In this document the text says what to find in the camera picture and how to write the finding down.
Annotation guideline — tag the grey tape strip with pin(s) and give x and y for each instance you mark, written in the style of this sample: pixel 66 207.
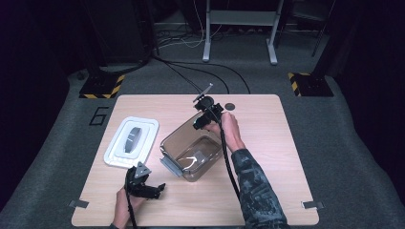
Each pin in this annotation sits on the grey tape strip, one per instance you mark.
pixel 78 204
pixel 313 205

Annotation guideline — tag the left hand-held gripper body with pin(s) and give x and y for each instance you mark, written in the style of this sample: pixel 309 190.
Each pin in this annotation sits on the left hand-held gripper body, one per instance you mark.
pixel 135 186

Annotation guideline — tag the thin black stand leg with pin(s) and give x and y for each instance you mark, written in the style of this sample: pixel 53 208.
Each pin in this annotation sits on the thin black stand leg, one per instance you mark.
pixel 321 35

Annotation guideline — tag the person's left hand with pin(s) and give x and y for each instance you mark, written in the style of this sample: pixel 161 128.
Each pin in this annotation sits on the person's left hand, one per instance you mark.
pixel 122 208

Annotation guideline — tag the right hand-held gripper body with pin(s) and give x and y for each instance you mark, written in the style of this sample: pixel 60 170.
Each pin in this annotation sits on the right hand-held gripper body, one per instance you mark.
pixel 208 109

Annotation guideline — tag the clear storage box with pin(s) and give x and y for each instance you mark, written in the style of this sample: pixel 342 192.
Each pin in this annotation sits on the clear storage box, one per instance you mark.
pixel 187 149

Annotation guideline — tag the white storage box lid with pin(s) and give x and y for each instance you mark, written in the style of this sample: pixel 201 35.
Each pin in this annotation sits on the white storage box lid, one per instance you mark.
pixel 131 143

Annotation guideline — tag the person's right hand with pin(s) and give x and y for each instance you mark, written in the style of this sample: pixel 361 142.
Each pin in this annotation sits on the person's right hand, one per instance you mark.
pixel 230 130

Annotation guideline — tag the white metal desk frame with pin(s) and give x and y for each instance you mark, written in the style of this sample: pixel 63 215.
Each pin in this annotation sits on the white metal desk frame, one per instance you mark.
pixel 242 17

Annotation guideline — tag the black stand with striped base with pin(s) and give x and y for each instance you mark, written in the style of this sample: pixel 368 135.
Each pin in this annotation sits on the black stand with striped base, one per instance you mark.
pixel 102 86
pixel 313 85

